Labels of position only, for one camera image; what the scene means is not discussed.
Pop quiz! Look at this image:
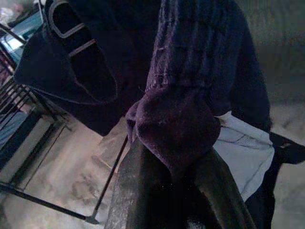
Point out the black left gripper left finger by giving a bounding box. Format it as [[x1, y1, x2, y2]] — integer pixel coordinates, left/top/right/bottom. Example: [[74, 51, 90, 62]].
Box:
[[104, 139, 155, 229]]

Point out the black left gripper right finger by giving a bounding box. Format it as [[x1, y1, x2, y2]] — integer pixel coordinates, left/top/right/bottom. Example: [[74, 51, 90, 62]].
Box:
[[194, 149, 257, 229]]

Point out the black and white garment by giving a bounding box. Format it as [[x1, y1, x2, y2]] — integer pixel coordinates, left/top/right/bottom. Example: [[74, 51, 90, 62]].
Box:
[[14, 0, 305, 229]]

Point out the black metal drying rack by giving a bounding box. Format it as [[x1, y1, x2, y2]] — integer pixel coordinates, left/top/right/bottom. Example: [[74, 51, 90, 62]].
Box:
[[0, 21, 129, 225]]

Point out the green leather sofa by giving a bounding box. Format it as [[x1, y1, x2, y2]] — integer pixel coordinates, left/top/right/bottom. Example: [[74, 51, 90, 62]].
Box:
[[238, 0, 305, 113]]

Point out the blue bag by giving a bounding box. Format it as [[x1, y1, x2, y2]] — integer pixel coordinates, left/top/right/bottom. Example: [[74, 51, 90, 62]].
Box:
[[0, 7, 46, 65]]

